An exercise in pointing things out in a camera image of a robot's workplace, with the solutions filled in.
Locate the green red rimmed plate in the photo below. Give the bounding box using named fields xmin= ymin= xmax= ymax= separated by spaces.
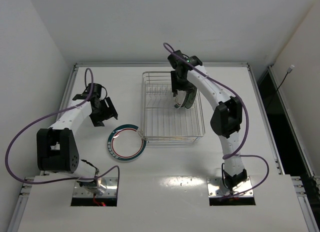
xmin=173 ymin=90 xmax=190 ymax=109
xmin=106 ymin=124 xmax=147 ymax=162

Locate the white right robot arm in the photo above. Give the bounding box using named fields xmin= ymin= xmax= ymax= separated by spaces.
xmin=167 ymin=50 xmax=248 ymax=190

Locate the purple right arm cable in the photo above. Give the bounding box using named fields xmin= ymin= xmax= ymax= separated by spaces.
xmin=162 ymin=42 xmax=270 ymax=200

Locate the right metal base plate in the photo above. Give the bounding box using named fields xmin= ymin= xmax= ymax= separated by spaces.
xmin=206 ymin=177 xmax=254 ymax=198

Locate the metal wire dish rack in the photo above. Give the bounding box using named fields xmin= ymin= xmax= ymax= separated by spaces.
xmin=138 ymin=71 xmax=206 ymax=144

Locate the white grey patterned plate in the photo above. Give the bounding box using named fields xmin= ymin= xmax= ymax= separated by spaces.
xmin=184 ymin=88 xmax=197 ymax=109

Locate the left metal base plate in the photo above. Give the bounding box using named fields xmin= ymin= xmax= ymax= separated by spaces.
xmin=72 ymin=177 xmax=119 ymax=198

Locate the metal base plate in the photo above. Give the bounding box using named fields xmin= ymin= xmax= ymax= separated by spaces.
xmin=72 ymin=177 xmax=119 ymax=198
xmin=206 ymin=177 xmax=254 ymax=198

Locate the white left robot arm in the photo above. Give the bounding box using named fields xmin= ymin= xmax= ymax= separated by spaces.
xmin=36 ymin=83 xmax=118 ymax=190

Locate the hanging black usb cable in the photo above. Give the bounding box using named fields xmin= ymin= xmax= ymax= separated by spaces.
xmin=277 ymin=64 xmax=296 ymax=90

